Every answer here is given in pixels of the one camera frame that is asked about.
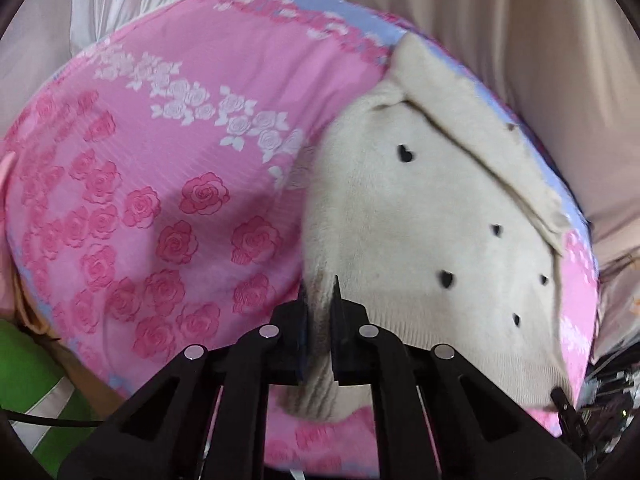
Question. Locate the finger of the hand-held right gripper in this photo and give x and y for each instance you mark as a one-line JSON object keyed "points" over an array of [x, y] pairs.
{"points": [[567, 410]]}

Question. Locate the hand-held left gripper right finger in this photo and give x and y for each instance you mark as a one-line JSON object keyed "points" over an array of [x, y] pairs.
{"points": [[338, 332]]}

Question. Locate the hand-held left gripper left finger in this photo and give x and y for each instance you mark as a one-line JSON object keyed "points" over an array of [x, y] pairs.
{"points": [[300, 332]]}

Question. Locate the cream sweater with black hearts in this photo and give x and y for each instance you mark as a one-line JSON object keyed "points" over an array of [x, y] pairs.
{"points": [[425, 260]]}

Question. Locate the pink rose printed bed sheet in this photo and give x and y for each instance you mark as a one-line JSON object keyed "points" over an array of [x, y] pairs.
{"points": [[165, 200]]}

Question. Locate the green cloth with white stripe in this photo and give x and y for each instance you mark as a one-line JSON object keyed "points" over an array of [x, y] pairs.
{"points": [[35, 390]]}

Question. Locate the beige curtain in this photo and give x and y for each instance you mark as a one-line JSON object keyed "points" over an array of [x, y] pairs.
{"points": [[525, 60]]}

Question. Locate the white curtain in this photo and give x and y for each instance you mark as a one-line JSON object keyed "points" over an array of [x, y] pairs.
{"points": [[135, 0]]}

